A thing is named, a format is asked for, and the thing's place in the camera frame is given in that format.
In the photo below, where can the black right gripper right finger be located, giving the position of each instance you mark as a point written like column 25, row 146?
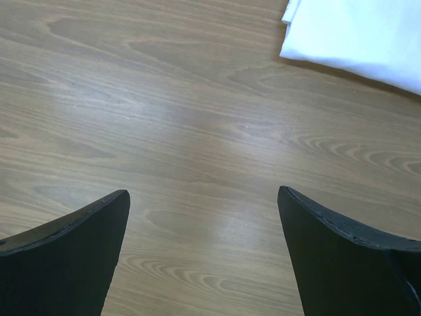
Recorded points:
column 344, row 267

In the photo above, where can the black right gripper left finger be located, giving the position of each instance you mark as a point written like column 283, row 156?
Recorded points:
column 65, row 266

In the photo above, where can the white folded t shirt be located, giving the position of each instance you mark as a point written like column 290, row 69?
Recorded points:
column 379, row 40

